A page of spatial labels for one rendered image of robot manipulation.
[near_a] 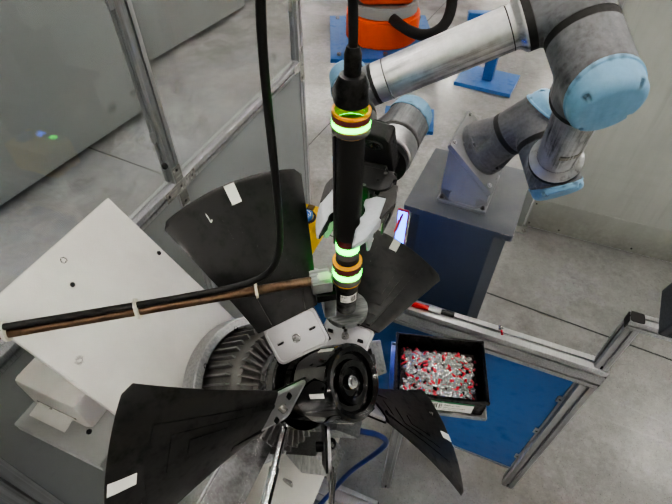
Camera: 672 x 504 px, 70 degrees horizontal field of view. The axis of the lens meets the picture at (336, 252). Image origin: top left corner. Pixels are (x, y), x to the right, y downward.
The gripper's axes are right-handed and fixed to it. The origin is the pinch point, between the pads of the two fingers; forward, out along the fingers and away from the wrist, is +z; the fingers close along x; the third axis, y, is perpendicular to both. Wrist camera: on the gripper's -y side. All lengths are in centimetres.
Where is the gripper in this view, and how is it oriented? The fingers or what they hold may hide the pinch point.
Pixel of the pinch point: (338, 231)
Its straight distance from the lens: 61.0
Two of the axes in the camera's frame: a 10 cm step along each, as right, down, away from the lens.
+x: -9.2, -2.8, 2.6
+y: 0.0, 6.8, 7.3
